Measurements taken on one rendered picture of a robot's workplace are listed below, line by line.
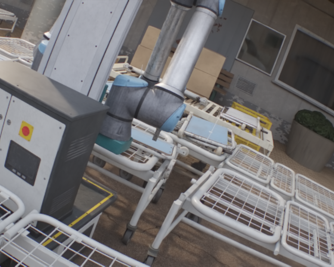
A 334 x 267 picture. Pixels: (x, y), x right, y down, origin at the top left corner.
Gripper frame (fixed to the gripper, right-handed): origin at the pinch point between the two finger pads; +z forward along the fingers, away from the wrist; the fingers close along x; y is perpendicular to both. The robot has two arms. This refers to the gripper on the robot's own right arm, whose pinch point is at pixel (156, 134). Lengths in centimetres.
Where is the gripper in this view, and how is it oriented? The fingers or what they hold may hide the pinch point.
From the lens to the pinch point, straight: 244.7
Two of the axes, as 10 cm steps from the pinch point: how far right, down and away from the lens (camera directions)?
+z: -3.6, 8.3, 4.3
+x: -1.7, 3.9, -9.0
